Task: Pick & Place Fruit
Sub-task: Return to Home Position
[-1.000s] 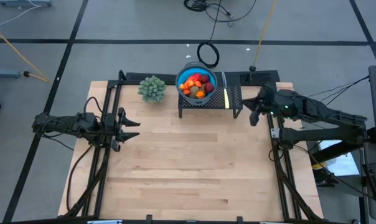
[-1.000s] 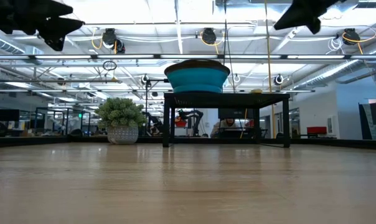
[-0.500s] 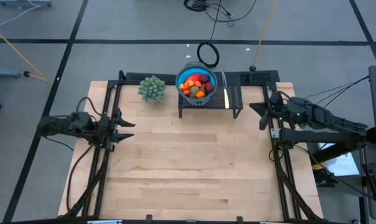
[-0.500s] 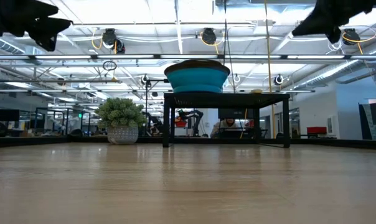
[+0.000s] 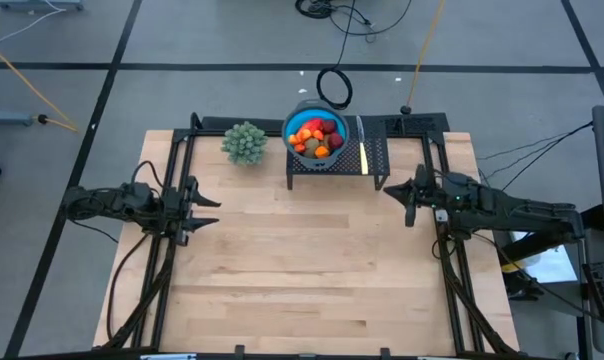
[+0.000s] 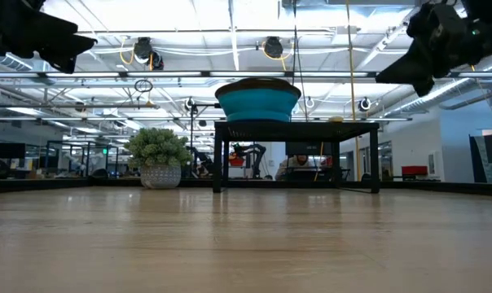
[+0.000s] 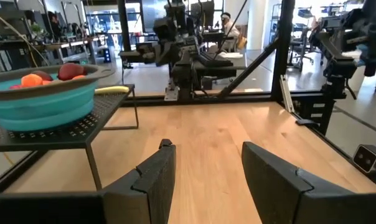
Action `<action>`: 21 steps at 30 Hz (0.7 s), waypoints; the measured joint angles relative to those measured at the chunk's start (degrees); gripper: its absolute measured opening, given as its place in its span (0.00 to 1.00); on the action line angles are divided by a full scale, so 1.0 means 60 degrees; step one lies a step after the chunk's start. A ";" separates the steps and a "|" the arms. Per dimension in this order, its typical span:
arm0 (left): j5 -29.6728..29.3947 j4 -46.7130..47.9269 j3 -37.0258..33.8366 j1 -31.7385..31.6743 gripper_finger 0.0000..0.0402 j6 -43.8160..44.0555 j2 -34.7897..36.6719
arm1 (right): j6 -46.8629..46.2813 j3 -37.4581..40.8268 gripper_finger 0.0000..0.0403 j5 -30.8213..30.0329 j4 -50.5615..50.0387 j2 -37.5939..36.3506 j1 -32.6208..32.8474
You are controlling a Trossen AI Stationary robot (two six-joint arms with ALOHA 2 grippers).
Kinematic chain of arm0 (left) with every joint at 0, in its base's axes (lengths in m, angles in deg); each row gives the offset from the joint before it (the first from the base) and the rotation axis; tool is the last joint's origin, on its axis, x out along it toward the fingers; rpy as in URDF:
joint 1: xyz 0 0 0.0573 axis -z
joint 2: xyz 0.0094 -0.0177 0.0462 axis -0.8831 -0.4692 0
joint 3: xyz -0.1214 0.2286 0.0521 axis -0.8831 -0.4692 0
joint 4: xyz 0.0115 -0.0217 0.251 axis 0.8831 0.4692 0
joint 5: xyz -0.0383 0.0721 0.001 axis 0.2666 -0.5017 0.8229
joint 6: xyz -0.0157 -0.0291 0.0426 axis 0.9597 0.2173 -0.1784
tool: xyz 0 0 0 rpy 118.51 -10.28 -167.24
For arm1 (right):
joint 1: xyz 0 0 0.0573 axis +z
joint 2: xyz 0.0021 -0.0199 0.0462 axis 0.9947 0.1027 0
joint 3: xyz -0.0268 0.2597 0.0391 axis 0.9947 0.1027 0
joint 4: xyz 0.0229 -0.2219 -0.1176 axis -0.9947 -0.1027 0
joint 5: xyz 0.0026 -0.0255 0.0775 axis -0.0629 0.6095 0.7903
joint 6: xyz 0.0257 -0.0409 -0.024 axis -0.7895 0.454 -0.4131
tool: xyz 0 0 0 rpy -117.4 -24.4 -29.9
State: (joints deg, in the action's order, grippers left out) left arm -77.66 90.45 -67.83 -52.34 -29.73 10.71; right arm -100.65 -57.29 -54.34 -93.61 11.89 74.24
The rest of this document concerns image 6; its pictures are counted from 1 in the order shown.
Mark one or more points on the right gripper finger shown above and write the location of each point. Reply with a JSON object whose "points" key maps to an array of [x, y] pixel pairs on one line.
{"points": [[405, 71], [424, 86]]}

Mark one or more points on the background black frame cell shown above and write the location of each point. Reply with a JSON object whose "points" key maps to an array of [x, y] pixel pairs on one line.
{"points": [[83, 156]]}

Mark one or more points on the green succulent in white pot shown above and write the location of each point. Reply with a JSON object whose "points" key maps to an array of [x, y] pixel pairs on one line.
{"points": [[156, 148]]}

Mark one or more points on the person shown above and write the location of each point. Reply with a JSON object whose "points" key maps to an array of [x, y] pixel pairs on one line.
{"points": [[295, 164]]}

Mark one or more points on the blue collapsible bowl grey rim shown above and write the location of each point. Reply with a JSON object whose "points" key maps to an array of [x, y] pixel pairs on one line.
{"points": [[258, 103]]}

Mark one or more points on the black background table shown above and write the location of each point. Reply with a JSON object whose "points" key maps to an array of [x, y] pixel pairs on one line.
{"points": [[327, 173]]}

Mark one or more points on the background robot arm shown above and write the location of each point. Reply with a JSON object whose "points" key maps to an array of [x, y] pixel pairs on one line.
{"points": [[254, 154]]}

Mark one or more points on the black aluminium table frame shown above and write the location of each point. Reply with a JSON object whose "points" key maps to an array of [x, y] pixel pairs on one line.
{"points": [[107, 184]]}

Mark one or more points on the black perforated metal rack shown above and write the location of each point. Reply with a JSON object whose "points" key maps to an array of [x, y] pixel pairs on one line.
{"points": [[295, 130]]}

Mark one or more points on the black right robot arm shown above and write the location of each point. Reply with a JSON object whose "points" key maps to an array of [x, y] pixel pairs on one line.
{"points": [[488, 10]]}

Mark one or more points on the red plastic crate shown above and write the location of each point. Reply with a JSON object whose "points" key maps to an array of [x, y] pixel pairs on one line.
{"points": [[414, 169]]}

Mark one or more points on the dark panel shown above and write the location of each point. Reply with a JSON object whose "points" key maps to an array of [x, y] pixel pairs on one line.
{"points": [[10, 150]]}

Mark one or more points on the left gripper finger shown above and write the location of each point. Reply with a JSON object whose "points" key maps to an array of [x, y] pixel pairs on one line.
{"points": [[73, 42], [64, 63]]}

